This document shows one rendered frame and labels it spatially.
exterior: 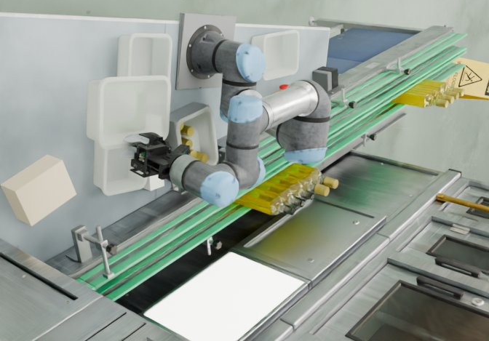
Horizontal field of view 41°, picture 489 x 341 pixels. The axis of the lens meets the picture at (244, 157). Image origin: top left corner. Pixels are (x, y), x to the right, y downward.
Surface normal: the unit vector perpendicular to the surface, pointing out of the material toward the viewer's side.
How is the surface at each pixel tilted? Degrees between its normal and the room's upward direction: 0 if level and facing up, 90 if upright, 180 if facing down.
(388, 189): 90
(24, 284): 90
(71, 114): 0
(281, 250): 90
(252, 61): 4
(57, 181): 0
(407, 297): 90
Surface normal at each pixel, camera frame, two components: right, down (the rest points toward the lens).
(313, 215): -0.10, -0.90
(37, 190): 0.76, 0.22
